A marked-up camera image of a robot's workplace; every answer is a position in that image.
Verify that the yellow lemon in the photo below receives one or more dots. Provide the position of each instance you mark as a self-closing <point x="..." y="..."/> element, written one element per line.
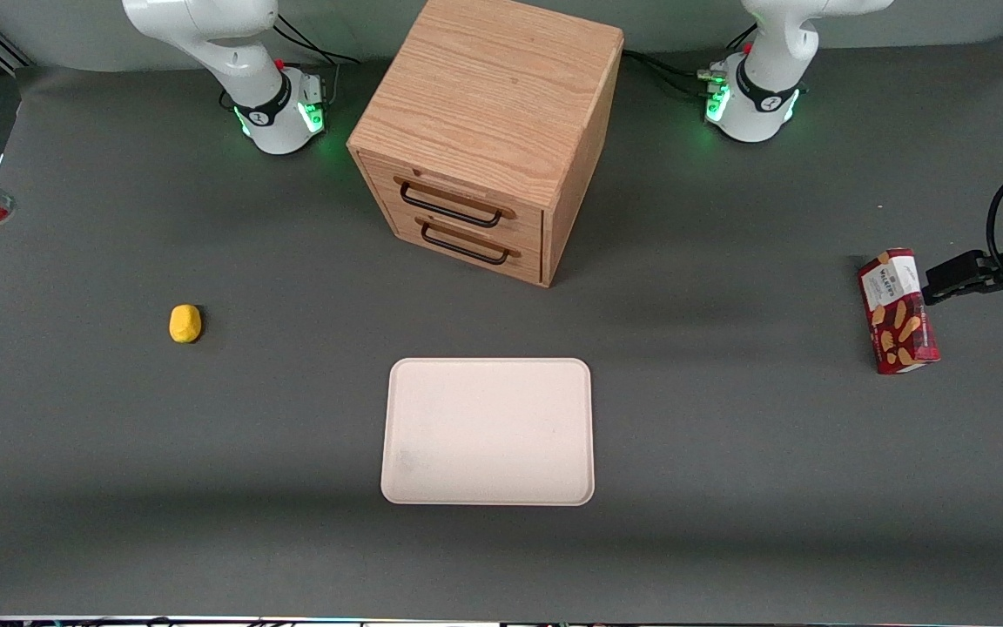
<point x="185" y="324"/>

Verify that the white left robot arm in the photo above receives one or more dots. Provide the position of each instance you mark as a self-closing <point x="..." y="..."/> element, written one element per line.
<point x="767" y="87"/>

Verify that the red cookie box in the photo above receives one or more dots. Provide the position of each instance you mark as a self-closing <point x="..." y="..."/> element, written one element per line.
<point x="902" y="331"/>

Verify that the wooden drawer cabinet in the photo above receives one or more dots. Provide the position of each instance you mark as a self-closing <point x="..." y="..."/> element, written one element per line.
<point x="493" y="87"/>

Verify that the wooden drawer front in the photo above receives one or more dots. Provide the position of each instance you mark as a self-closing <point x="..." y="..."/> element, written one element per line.
<point x="528" y="225"/>
<point x="526" y="264"/>

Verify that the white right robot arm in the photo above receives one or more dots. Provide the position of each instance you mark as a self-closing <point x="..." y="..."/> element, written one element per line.
<point x="249" y="78"/>

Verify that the beige rectangular tray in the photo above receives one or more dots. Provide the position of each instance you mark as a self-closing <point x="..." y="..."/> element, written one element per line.
<point x="488" y="431"/>

